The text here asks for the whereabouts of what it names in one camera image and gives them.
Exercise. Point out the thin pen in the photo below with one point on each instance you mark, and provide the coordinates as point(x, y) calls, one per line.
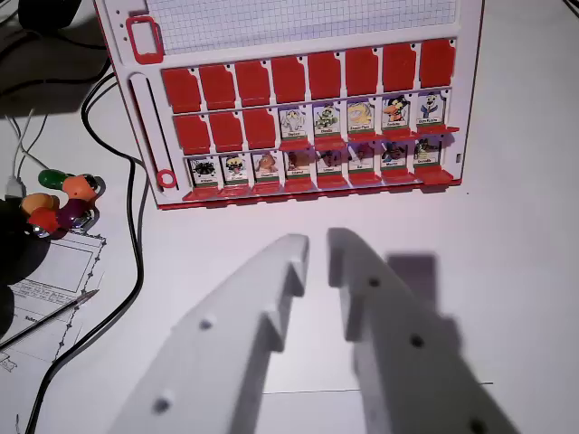
point(54, 312)

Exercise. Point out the printed paper sheet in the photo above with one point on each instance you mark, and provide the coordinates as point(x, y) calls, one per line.
point(68, 257)

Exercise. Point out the black round object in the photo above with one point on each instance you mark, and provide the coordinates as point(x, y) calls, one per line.
point(13, 253)

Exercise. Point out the red and white game board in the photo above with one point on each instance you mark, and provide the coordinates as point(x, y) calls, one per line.
point(149, 135)

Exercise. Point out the black device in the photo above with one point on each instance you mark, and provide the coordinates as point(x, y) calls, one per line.
point(50, 11)

